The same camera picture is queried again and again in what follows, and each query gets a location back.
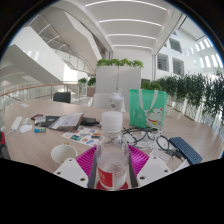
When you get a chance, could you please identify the white cabinet with plants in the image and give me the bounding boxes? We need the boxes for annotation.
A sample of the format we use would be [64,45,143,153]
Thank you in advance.
[95,58,145,111]

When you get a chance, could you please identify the white paper card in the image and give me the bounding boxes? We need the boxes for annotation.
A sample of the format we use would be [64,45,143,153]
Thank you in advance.
[148,148,173,165]

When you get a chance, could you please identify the ceiling light strips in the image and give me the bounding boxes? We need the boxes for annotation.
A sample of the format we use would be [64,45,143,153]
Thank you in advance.
[83,0,169,51]

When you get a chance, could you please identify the white chair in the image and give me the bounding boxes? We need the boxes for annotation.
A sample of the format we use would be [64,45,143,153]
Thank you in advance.
[91,93,127,113]

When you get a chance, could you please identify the clear white-lidded shaker bottle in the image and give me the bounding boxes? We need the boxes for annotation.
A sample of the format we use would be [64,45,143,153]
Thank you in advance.
[109,88,124,113]

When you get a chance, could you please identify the potted green plants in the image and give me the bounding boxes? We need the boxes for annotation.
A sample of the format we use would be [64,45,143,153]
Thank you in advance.
[77,76,97,88]

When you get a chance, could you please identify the white computer mouse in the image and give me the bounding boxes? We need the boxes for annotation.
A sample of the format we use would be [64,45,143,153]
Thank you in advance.
[18,124,34,134]

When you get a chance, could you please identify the dark blue keyboard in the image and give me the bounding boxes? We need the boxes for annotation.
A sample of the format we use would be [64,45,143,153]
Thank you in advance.
[168,136,203,166]

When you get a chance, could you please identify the colourful sticker sheet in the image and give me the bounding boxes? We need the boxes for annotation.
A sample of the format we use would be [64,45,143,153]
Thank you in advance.
[61,125,103,148]

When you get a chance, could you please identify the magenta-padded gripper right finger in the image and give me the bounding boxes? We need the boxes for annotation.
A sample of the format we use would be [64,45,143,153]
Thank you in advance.
[126,144,175,189]

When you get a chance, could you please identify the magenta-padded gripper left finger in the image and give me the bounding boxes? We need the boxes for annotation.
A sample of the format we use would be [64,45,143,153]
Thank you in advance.
[53,145,100,190]

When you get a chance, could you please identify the black chair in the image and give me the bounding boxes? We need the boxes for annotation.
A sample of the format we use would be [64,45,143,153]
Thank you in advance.
[52,91,72,104]

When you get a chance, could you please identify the black cable bundle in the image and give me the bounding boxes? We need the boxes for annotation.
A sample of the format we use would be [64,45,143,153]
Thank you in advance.
[121,125,181,158]

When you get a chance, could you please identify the white power strip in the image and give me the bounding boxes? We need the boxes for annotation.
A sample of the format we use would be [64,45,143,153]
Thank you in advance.
[10,115,24,132]

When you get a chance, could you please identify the green cat-print tote bag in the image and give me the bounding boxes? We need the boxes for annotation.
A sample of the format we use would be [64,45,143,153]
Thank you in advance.
[128,88,168,130]

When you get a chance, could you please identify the white gridded mug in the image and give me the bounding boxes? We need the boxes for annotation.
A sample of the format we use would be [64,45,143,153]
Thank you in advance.
[50,143,79,167]

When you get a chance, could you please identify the clear red-labelled water bottle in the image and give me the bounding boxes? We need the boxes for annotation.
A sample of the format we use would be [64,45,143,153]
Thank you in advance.
[94,111,131,191]

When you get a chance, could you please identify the green hedge plant row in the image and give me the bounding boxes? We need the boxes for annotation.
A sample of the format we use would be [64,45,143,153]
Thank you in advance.
[141,68,224,126]

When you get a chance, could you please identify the small black box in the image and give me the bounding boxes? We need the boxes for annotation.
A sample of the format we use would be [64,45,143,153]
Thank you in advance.
[79,116,98,127]

